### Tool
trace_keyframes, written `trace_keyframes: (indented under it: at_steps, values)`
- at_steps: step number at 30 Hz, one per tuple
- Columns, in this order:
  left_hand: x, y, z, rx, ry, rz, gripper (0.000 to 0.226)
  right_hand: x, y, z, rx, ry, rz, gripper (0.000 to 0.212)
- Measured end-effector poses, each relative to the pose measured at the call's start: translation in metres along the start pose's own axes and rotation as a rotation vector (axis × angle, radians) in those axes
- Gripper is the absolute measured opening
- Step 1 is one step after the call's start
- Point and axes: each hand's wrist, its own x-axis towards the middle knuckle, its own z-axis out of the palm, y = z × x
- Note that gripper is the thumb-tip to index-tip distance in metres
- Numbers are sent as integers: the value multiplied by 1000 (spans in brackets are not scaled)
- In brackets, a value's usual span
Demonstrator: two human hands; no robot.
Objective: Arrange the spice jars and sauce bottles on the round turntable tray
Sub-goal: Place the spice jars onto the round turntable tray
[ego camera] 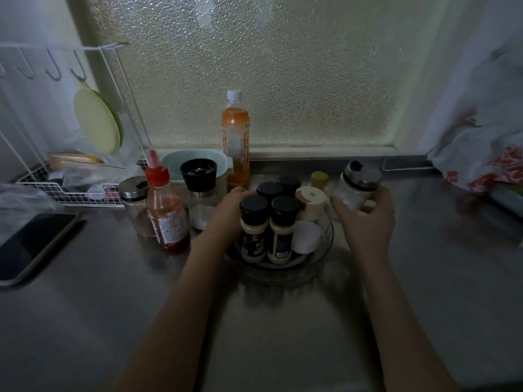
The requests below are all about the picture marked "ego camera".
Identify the clear round turntable tray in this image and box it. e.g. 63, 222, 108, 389
223, 216, 335, 284

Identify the white plastic bag red print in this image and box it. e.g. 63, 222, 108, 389
427, 36, 523, 194

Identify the small yellow cap bottle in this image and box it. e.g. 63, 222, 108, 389
310, 171, 330, 192

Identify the white wire rack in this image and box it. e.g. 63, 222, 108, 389
0, 41, 150, 209

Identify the person's right forearm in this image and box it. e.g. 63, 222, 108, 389
359, 256, 463, 392

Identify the yellow packet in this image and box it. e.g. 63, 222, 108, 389
48, 152, 105, 172

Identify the person's right hand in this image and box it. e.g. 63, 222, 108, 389
329, 186, 396, 266

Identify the orange drink bottle white cap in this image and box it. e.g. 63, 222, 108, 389
221, 89, 251, 191

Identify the steel lid glass jar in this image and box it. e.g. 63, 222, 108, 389
117, 176, 156, 240

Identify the grey metal container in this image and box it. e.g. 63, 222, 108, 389
488, 185, 523, 219

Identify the frosted glass window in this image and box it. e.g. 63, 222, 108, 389
65, 0, 491, 160

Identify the black top salt grinder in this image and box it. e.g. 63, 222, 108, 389
180, 158, 221, 231

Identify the grey lid glass shaker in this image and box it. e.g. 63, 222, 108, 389
330, 160, 383, 213

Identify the red cap sauce bottle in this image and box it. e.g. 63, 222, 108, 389
145, 149, 191, 253

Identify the black smartphone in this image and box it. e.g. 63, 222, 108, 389
0, 212, 82, 287

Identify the beige lid white shaker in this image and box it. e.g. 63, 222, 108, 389
292, 185, 327, 256

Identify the pale yellow round plate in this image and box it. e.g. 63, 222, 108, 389
73, 81, 124, 156

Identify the person's left hand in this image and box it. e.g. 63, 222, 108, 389
202, 186, 254, 249

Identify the person's left forearm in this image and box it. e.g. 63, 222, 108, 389
118, 236, 229, 392

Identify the large clear plastic bag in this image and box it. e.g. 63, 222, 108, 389
0, 181, 62, 246

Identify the teal and white bowl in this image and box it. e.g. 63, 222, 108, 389
160, 149, 234, 200

